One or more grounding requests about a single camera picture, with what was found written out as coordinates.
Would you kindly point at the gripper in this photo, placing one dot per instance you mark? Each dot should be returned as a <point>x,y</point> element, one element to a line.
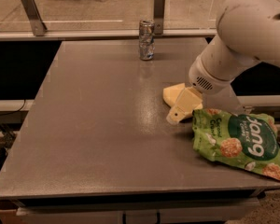
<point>205,78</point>

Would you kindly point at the yellow sponge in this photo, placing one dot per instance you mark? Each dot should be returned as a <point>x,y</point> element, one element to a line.
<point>171,93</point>

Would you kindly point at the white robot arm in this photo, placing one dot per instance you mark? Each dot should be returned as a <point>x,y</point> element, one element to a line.
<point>248,33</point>

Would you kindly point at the green rice chip bag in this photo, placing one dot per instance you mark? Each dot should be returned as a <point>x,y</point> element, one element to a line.
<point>243,141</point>

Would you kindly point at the silver drink can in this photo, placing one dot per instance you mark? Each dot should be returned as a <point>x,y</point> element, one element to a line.
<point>146,40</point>

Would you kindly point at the clear acrylic barrier panel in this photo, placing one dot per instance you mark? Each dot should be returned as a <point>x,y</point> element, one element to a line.
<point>109,14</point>

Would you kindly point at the cardboard box under table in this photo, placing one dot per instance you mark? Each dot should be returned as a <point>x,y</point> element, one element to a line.
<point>8,213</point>

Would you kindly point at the middle metal bracket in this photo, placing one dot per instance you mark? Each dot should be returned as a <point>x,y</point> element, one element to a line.
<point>158,16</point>

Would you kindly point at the metal bracket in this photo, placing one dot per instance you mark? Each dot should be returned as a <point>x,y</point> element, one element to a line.
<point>158,16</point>
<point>38,27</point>

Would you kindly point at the left metal bracket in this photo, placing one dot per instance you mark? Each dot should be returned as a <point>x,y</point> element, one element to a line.
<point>38,27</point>

